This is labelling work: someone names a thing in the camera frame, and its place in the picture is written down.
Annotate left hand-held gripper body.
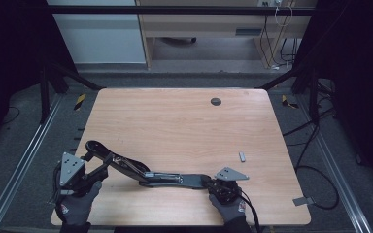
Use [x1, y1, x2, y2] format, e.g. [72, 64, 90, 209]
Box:
[56, 151, 110, 197]

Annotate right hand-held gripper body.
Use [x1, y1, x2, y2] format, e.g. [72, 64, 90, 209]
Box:
[206, 166, 251, 206]

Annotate person's right hand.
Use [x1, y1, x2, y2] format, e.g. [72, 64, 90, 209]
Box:
[208, 193, 249, 224]

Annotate grey tape piece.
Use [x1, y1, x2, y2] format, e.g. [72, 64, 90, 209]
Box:
[291, 196, 316, 207]

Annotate white cabinet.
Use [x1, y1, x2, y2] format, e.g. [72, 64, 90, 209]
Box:
[47, 0, 147, 65]

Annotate dark curtain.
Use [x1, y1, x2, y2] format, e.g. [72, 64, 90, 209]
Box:
[299, 0, 373, 195]
[0, 0, 77, 153]

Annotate light wooden desk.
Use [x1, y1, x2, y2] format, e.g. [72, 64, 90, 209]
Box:
[135, 0, 319, 71]

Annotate black metal crossbar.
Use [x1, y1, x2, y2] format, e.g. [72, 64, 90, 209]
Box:
[45, 4, 319, 17]

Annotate aluminium floor rail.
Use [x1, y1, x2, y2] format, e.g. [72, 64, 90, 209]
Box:
[297, 95, 373, 233]
[0, 93, 64, 233]

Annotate right hand-held gripper cable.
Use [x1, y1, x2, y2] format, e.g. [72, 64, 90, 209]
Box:
[239, 189, 262, 233]

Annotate yellow-handled tool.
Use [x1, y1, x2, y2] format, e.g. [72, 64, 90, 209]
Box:
[73, 93, 87, 112]

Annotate black metal frame stand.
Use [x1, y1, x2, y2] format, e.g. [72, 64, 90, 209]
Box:
[258, 64, 322, 125]
[38, 59, 106, 125]

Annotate thin black floor cable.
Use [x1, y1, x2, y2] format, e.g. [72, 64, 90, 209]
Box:
[1, 106, 21, 126]

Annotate looped black floor cable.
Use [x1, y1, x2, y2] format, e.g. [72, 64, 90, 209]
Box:
[293, 122, 341, 211]

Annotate black hanging cable bundle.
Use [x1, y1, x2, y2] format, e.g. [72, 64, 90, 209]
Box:
[259, 2, 298, 70]

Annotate white hanging cable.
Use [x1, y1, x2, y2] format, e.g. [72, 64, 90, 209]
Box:
[273, 5, 294, 28]

